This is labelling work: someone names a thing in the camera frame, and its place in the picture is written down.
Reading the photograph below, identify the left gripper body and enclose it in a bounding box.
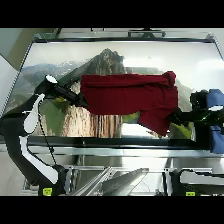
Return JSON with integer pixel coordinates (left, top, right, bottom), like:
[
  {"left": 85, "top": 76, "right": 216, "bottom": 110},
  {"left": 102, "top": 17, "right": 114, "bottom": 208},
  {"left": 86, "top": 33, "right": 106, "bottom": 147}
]
[{"left": 69, "top": 91, "right": 90, "bottom": 108}]

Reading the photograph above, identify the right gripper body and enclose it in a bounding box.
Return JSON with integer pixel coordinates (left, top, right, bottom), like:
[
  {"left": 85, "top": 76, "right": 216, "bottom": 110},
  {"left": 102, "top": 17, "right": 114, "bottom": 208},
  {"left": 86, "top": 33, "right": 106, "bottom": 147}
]
[{"left": 167, "top": 111, "right": 184, "bottom": 127}]

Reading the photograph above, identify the red T-shirt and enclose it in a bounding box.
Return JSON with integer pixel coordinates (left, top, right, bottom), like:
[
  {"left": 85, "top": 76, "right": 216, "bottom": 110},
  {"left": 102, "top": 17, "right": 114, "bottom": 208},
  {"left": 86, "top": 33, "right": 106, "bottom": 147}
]
[{"left": 79, "top": 70, "right": 180, "bottom": 137}]

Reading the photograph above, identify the black garment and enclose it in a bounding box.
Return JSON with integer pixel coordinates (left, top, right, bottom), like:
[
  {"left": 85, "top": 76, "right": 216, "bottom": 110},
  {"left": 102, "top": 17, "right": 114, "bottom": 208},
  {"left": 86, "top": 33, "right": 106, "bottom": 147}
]
[{"left": 189, "top": 89, "right": 210, "bottom": 111}]

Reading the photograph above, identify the blue garment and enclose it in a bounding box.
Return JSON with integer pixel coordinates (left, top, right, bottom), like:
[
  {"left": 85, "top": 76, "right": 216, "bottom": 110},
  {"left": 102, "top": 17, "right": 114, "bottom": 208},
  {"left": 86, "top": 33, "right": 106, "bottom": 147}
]
[{"left": 206, "top": 88, "right": 224, "bottom": 155}]

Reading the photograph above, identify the black cable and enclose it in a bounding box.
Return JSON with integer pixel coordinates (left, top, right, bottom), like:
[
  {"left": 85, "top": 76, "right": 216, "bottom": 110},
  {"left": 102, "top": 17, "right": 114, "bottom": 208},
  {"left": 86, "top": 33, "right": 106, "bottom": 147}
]
[{"left": 37, "top": 111, "right": 58, "bottom": 167}]

